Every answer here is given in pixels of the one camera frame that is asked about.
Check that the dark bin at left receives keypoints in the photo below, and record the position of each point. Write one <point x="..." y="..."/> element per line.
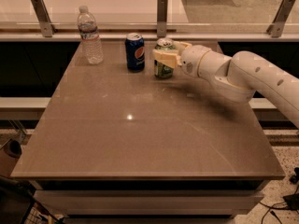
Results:
<point x="10" y="152"/>

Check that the middle metal railing bracket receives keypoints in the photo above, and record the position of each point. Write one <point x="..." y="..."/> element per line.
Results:
<point x="162" y="7"/>

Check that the metal railing bracket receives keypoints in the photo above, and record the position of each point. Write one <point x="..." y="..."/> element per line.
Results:
<point x="275" y="29"/>
<point x="46" y="26"/>
<point x="162" y="7"/>

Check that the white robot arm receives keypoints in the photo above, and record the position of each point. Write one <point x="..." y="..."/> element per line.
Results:
<point x="237" y="78"/>

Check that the clear plastic water bottle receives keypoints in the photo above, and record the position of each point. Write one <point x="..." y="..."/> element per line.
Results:
<point x="90" y="38"/>

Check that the green soda can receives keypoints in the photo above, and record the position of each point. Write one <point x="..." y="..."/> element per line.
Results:
<point x="161" y="70"/>

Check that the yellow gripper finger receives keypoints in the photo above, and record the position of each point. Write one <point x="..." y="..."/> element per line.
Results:
<point x="169" y="58"/>
<point x="181" y="46"/>

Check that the black wire basket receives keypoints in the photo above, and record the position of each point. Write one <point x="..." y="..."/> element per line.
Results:
<point x="16" y="201"/>

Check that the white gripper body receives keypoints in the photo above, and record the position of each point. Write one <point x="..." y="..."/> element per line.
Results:
<point x="191" y="61"/>

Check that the blue pepsi can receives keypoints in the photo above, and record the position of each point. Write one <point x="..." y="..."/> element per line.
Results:
<point x="135" y="53"/>

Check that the right metal railing bracket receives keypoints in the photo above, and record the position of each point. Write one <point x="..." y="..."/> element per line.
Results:
<point x="275" y="29"/>

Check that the left metal railing bracket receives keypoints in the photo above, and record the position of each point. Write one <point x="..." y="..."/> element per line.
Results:
<point x="46" y="26"/>

